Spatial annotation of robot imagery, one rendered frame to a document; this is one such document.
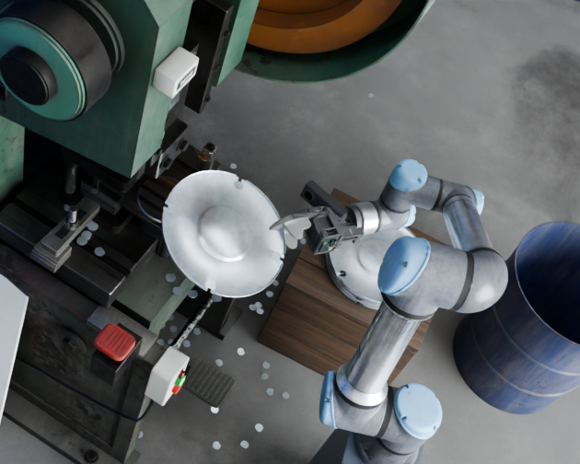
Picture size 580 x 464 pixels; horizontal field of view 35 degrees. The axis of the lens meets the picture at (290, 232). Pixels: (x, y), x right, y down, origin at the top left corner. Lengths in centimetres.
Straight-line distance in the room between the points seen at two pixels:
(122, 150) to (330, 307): 102
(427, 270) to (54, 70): 75
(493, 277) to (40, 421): 131
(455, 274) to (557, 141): 207
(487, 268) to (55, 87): 84
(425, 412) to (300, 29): 85
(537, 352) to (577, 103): 155
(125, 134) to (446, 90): 223
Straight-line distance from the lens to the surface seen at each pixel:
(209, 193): 197
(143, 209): 195
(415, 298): 171
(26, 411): 254
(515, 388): 281
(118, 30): 143
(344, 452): 217
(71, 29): 137
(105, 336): 182
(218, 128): 318
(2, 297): 213
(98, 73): 139
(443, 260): 170
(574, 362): 263
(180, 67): 146
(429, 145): 342
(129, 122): 155
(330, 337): 257
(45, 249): 194
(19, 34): 139
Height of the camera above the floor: 237
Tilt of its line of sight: 53 degrees down
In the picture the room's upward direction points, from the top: 25 degrees clockwise
